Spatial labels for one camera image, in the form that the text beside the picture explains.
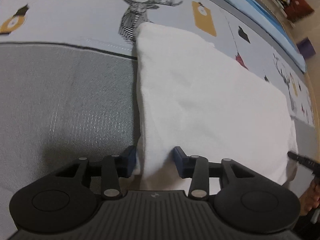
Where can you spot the light blue duvet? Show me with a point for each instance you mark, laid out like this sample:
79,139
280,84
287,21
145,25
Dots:
261,17

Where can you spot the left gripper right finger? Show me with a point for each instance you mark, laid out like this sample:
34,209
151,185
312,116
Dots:
199,169

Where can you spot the dark red plush toy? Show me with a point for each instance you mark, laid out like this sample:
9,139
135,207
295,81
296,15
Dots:
297,10

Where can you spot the white long-sleeve shirt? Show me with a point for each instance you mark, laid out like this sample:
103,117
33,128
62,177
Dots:
193,96

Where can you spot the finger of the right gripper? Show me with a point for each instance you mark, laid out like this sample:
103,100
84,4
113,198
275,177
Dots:
306,162

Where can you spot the printed grey bed sheet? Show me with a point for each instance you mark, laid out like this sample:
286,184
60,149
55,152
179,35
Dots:
69,78

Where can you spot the purple box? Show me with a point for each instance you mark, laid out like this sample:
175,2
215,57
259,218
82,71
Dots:
306,48

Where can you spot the person's right hand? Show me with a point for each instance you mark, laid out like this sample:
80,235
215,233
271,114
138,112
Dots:
310,198

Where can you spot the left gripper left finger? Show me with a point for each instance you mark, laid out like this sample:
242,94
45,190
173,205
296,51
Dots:
109,169

